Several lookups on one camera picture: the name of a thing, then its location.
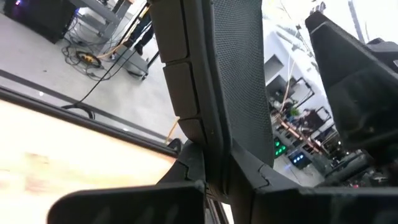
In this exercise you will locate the black rubber slide sandal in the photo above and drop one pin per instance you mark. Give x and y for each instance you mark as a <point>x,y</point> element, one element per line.
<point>236,77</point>

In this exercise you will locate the person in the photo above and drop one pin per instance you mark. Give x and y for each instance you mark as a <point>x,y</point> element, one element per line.
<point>141,31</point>

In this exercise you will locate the black metal table frame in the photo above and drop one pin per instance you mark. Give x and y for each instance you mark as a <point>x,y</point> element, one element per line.
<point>93,124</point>

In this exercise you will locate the metal desk frame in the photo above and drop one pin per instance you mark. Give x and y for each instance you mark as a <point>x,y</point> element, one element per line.
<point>130,62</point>

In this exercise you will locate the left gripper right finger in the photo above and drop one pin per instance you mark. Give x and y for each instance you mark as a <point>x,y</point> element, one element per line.
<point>311,208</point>

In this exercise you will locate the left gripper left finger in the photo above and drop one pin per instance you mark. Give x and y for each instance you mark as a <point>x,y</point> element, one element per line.
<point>140,205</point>

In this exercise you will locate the black device with blue lights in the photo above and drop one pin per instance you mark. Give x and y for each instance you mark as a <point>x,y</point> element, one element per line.
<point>299,159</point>

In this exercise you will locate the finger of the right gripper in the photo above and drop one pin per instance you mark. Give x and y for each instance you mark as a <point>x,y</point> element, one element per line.
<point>357,93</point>

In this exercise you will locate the black device with green lights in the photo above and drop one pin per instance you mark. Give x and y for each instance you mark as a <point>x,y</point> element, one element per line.
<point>280,148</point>

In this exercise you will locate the white storage shelving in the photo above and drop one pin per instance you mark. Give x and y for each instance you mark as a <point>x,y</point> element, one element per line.
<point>280,68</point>

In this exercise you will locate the black computer tower with lights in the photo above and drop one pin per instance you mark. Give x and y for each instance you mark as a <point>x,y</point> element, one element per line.
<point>40,18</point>

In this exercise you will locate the yellow black power strip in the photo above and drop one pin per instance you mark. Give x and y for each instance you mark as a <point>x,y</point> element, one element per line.
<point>88,59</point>

